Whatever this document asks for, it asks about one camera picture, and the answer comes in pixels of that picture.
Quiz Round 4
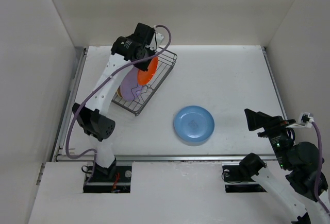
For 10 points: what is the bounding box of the blue plate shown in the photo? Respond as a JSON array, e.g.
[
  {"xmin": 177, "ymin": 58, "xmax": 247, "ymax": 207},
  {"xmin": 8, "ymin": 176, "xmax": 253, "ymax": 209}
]
[{"xmin": 173, "ymin": 106, "xmax": 215, "ymax": 144}]

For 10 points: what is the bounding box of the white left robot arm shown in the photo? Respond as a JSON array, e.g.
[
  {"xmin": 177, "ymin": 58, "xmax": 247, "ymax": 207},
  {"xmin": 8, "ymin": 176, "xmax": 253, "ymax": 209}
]
[{"xmin": 67, "ymin": 23, "xmax": 164, "ymax": 181}]

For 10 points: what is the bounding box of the grey wire dish rack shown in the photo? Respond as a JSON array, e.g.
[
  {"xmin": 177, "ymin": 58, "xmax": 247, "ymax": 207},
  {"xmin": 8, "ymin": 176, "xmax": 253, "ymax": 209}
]
[{"xmin": 112, "ymin": 49, "xmax": 177, "ymax": 116}]

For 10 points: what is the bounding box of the purple plate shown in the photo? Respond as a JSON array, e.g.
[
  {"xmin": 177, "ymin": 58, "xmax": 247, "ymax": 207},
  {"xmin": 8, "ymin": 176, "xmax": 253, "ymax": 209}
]
[{"xmin": 120, "ymin": 67, "xmax": 143, "ymax": 101}]

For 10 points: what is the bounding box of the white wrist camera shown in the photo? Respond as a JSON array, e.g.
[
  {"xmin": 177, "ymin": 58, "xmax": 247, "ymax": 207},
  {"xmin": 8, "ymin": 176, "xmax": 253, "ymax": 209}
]
[
  {"xmin": 288, "ymin": 112, "xmax": 314, "ymax": 129},
  {"xmin": 150, "ymin": 26, "xmax": 164, "ymax": 50}
]

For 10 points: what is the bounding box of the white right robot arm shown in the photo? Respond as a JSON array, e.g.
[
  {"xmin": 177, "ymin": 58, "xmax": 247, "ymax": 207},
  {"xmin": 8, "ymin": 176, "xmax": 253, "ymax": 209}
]
[{"xmin": 239, "ymin": 109, "xmax": 329, "ymax": 223}]

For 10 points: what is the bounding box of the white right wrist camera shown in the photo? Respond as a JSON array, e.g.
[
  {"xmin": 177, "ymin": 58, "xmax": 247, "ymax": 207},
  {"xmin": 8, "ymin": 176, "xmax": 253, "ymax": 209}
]
[{"xmin": 288, "ymin": 112, "xmax": 314, "ymax": 129}]

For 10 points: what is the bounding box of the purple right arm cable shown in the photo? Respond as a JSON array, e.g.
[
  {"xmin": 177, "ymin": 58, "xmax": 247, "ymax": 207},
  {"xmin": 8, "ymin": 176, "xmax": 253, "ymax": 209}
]
[{"xmin": 311, "ymin": 120, "xmax": 330, "ymax": 214}]

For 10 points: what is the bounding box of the orange plate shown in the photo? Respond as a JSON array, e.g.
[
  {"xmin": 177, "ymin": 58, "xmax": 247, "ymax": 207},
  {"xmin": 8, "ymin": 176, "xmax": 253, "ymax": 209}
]
[{"xmin": 137, "ymin": 57, "xmax": 158, "ymax": 85}]

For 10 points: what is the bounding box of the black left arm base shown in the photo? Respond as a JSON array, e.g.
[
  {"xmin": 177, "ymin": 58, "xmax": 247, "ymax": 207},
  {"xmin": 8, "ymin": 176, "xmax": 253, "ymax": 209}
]
[{"xmin": 81, "ymin": 163, "xmax": 132, "ymax": 194}]

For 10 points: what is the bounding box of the beige plate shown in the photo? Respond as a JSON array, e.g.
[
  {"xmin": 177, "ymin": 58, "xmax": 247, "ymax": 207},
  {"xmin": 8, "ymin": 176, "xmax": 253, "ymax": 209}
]
[{"xmin": 117, "ymin": 87, "xmax": 122, "ymax": 98}]

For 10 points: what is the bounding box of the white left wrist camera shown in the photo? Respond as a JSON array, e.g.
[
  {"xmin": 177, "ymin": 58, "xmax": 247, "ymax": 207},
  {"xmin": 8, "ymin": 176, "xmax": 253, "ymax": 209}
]
[{"xmin": 150, "ymin": 26, "xmax": 164, "ymax": 50}]

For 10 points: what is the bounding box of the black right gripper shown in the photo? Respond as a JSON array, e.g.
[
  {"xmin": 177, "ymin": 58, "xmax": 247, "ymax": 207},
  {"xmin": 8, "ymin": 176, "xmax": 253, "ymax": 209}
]
[{"xmin": 244, "ymin": 107, "xmax": 294, "ymax": 168}]

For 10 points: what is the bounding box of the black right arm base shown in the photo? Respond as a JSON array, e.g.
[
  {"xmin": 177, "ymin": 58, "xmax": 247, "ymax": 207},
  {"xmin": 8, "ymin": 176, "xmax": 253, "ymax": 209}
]
[{"xmin": 221, "ymin": 164, "xmax": 266, "ymax": 193}]

